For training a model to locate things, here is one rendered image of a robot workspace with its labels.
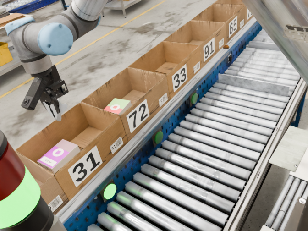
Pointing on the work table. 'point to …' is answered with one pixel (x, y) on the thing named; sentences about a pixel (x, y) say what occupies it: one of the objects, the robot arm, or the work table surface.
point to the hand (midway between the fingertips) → (57, 119)
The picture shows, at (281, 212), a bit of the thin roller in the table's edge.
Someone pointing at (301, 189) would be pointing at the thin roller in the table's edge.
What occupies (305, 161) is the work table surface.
